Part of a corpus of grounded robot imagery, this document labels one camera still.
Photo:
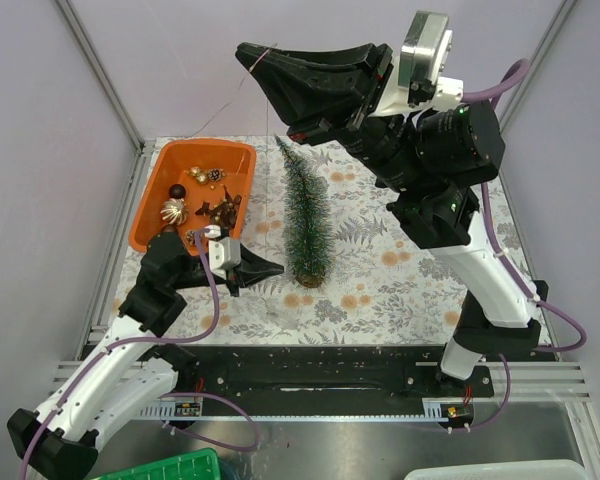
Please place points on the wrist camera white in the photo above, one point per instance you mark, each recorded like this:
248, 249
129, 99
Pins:
422, 60
223, 250

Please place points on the orange plastic bin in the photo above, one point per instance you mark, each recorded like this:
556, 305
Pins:
237, 159

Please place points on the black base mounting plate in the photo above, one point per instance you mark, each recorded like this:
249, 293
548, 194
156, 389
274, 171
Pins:
349, 374

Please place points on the green plastic crate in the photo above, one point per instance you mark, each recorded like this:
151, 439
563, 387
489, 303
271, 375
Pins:
201, 464

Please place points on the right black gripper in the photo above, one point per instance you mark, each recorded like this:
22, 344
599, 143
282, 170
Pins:
312, 111

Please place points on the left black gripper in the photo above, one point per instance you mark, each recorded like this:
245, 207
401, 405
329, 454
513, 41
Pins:
252, 269

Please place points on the small green christmas tree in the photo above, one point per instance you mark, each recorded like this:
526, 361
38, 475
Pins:
308, 234

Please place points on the white slotted cable duct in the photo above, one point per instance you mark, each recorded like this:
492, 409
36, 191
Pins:
402, 410

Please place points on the floral patterned table mat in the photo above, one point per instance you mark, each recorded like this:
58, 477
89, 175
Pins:
382, 288

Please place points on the white plastic container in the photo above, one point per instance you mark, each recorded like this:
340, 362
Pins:
519, 470

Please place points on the small gold ornament cluster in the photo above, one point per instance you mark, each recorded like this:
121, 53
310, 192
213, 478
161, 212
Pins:
206, 176

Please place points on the frosted pine cone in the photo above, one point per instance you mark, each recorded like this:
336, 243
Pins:
192, 236

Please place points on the gold striped bauble ornament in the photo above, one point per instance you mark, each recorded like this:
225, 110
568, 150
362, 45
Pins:
174, 211

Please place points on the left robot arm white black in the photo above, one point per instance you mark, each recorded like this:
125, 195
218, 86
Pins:
136, 361

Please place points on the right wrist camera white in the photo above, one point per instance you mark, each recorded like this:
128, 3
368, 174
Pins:
422, 60

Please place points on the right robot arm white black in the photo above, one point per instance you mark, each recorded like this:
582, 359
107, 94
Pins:
432, 158

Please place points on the brown leaf decoration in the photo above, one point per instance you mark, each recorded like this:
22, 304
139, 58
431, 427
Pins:
225, 213

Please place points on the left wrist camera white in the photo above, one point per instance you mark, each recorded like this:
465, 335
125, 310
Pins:
223, 250

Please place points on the dark brown bauble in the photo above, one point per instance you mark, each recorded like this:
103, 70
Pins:
177, 191
169, 229

